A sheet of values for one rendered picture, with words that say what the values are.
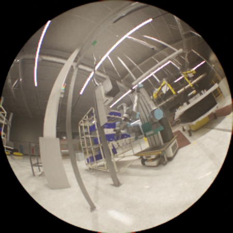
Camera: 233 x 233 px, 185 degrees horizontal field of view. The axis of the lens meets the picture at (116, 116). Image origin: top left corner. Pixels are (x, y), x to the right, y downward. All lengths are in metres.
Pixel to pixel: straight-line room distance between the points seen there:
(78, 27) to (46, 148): 9.84
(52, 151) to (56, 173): 0.37
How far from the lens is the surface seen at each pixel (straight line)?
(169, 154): 1.42
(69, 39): 10.03
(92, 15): 9.84
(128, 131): 1.63
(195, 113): 2.10
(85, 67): 7.87
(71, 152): 0.67
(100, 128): 1.08
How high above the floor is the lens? 0.63
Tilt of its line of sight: 22 degrees up
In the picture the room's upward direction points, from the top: 16 degrees counter-clockwise
